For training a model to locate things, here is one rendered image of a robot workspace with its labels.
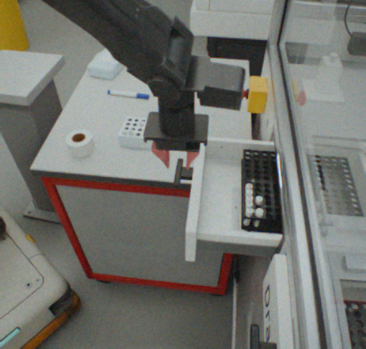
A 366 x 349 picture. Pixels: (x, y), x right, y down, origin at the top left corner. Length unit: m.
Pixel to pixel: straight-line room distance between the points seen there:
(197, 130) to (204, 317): 1.05
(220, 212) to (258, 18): 0.84
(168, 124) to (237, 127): 0.51
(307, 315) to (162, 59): 0.35
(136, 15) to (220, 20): 1.00
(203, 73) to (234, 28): 0.92
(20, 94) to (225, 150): 0.75
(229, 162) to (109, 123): 0.41
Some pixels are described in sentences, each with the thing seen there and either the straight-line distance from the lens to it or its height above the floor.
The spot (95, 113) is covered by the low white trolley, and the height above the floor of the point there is 0.76.
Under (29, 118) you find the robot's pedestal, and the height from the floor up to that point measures 0.63.
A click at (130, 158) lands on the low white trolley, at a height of 0.76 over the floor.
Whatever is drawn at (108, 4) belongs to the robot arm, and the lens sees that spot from 0.35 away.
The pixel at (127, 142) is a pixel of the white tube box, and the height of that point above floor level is 0.78.
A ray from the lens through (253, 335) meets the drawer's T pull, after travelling 0.52.
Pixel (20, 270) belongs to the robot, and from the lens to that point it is 1.38.
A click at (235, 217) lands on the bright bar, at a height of 0.85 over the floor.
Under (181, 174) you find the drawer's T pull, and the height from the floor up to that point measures 0.91.
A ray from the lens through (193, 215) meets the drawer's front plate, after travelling 0.59.
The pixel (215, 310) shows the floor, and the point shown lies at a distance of 1.50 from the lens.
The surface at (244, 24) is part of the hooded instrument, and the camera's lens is 1.37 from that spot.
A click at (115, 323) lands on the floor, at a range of 1.51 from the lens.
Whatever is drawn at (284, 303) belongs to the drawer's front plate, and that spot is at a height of 0.93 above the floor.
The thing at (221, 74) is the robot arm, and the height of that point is 1.16.
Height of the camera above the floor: 1.41
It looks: 47 degrees down
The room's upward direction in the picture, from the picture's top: straight up
